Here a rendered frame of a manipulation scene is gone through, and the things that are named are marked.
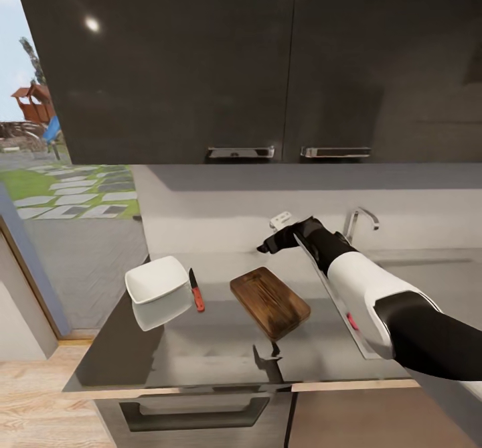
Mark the parer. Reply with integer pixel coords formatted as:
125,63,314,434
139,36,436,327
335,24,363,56
189,269,205,312

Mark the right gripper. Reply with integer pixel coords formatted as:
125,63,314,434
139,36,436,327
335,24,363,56
257,225,292,254

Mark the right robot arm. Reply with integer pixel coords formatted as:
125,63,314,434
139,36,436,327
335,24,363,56
257,212,482,448

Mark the cutting board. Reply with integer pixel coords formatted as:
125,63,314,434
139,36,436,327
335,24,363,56
230,267,311,338

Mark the vidalia onion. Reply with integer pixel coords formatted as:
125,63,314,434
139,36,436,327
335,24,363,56
347,313,359,329

